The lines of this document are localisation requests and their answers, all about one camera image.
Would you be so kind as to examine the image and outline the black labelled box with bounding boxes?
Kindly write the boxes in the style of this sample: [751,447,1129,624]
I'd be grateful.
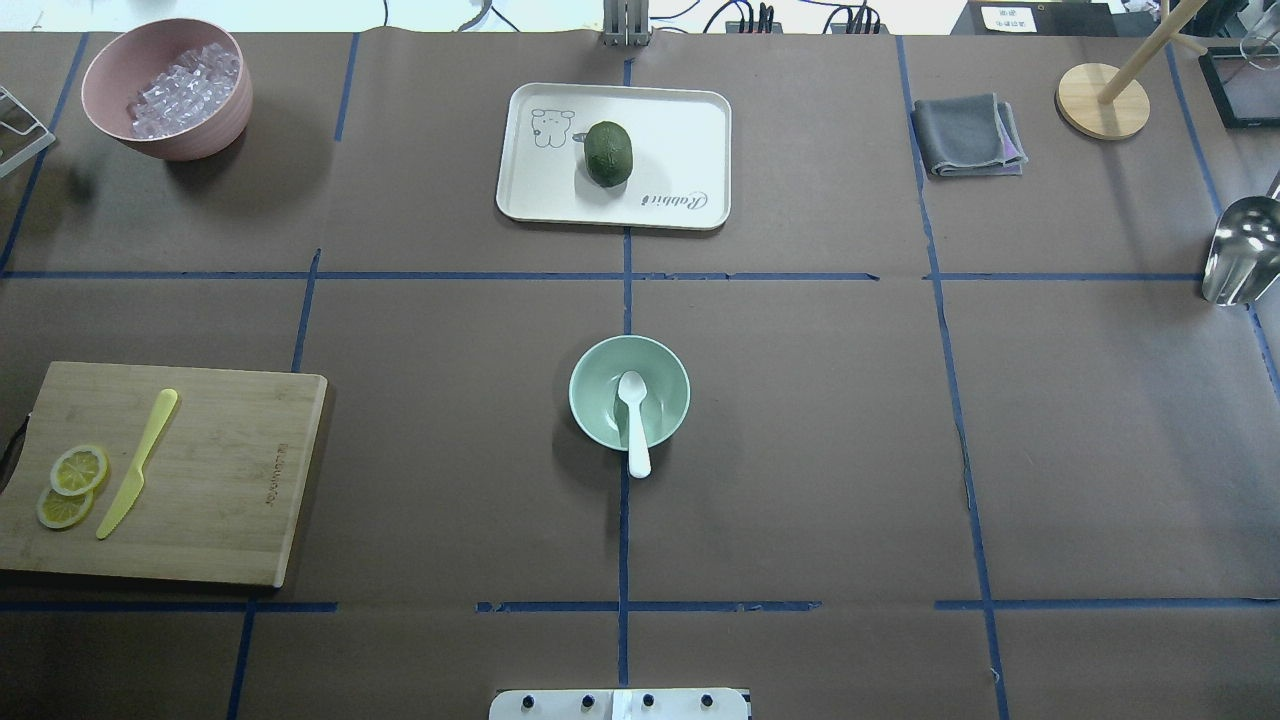
[950,1,1119,37]

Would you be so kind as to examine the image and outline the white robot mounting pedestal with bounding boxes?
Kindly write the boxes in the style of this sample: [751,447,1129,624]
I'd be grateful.
[488,687,753,719]

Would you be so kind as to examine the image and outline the yellow plastic knife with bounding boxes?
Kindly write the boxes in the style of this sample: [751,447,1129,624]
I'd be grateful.
[95,388,180,541]

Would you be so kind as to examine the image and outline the light green bowl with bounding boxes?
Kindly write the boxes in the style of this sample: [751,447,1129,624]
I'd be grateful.
[568,334,691,451]

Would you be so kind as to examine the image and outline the white plastic spoon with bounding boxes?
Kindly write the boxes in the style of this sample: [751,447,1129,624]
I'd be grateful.
[617,370,652,479]

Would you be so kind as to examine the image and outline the grey folded cloth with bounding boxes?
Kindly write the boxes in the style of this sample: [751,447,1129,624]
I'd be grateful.
[911,94,1029,177]

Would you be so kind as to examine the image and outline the lower lemon slice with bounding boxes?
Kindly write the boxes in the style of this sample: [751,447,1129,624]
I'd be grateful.
[35,487,97,530]

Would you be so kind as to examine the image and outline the white rabbit tray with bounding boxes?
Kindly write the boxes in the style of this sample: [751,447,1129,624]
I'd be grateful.
[495,83,732,231]

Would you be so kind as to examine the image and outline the white wire cup rack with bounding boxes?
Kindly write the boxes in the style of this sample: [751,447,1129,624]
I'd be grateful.
[1,86,56,178]

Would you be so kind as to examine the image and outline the green lime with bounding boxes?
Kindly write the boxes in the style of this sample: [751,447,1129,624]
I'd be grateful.
[582,120,635,188]

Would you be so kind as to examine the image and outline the lemon slice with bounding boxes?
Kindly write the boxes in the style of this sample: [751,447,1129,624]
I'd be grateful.
[49,445,110,497]
[35,487,97,530]

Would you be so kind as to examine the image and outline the metal mirror tray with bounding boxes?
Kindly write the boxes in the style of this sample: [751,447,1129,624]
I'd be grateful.
[1198,44,1279,129]

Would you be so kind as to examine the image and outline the upper lemon slice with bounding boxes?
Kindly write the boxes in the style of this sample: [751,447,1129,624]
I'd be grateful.
[49,445,110,497]

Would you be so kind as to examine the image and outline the pink bowl with ice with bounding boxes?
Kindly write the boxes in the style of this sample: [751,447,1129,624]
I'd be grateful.
[81,18,253,161]

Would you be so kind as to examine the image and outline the aluminium frame post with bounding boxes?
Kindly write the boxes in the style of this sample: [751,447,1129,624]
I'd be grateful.
[602,0,652,47]

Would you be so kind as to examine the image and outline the black power adapter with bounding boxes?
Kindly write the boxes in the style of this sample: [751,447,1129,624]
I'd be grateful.
[724,1,785,35]
[822,1,884,35]

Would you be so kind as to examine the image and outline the near black power adapter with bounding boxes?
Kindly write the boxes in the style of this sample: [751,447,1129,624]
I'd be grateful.
[822,1,884,35]

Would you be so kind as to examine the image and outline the metal ice scoop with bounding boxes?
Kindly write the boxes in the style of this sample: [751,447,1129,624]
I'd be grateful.
[1201,177,1279,306]

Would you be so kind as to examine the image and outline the far black power adapter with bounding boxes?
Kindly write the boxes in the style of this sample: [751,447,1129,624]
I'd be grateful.
[724,1,785,35]

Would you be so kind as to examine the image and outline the wooden mug tree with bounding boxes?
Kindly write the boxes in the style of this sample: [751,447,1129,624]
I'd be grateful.
[1053,1,1204,141]

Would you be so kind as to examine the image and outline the bamboo cutting board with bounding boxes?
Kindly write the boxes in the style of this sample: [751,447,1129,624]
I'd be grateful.
[1,361,328,588]

